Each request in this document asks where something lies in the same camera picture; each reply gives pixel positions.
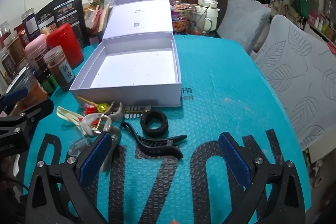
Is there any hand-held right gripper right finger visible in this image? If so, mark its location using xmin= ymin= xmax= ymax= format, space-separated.
xmin=218 ymin=132 xmax=307 ymax=224

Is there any cream hair clip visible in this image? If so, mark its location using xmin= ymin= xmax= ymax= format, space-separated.
xmin=57 ymin=106 xmax=84 ymax=125

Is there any stack of snack packages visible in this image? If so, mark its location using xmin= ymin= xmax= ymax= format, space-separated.
xmin=84 ymin=1 xmax=116 ymax=35

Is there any dark spice jar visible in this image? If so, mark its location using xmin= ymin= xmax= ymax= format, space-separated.
xmin=21 ymin=7 xmax=41 ymax=39

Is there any grey leaf pattern cushion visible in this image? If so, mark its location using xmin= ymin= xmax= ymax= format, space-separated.
xmin=253 ymin=15 xmax=336 ymax=151
xmin=217 ymin=0 xmax=272 ymax=54

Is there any labelled brown powder jar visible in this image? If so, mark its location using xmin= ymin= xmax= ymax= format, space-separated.
xmin=43 ymin=46 xmax=76 ymax=90

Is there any beige claw clip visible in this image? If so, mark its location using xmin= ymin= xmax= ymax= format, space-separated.
xmin=101 ymin=102 xmax=124 ymax=172

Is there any black hair tie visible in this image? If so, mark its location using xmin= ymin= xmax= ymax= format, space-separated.
xmin=140 ymin=110 xmax=168 ymax=138

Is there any pink bottle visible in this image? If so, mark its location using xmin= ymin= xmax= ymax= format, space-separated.
xmin=25 ymin=34 xmax=49 ymax=67

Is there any brown spice jar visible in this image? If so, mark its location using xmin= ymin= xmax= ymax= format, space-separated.
xmin=4 ymin=30 xmax=27 ymax=68

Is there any row of small bottles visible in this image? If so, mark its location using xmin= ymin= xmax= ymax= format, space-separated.
xmin=307 ymin=10 xmax=336 ymax=43

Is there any white kettle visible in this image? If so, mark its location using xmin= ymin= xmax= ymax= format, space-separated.
xmin=197 ymin=0 xmax=219 ymax=33

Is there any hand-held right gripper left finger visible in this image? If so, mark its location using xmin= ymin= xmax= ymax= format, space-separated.
xmin=25 ymin=132 xmax=113 ymax=224

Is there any red canister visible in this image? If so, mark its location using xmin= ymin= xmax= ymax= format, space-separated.
xmin=47 ymin=23 xmax=84 ymax=68

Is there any small clear hair clip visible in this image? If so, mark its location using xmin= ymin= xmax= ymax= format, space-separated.
xmin=69 ymin=138 xmax=90 ymax=157

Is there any teal bubble mat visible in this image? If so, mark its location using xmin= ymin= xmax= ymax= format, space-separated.
xmin=22 ymin=32 xmax=310 ymax=224

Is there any lavender gift box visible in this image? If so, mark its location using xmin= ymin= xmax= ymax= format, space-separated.
xmin=69 ymin=0 xmax=182 ymax=107

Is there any toothed metal hair clip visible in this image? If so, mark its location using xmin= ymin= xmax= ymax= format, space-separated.
xmin=123 ymin=105 xmax=152 ymax=119

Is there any black snack bag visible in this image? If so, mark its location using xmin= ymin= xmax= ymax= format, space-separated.
xmin=36 ymin=0 xmax=90 ymax=48

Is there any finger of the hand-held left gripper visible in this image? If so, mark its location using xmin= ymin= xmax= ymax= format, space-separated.
xmin=0 ymin=99 xmax=54 ymax=135
xmin=0 ymin=87 xmax=28 ymax=111

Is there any black banana hair clip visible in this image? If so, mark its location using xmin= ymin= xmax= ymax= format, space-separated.
xmin=120 ymin=122 xmax=187 ymax=159

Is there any small green bottle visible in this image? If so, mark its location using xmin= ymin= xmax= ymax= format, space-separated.
xmin=37 ymin=68 xmax=59 ymax=94

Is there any instant noodle cup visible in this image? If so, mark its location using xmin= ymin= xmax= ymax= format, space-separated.
xmin=171 ymin=4 xmax=196 ymax=33

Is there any glass mug with spoon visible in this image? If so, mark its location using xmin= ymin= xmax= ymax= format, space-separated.
xmin=188 ymin=6 xmax=211 ymax=35

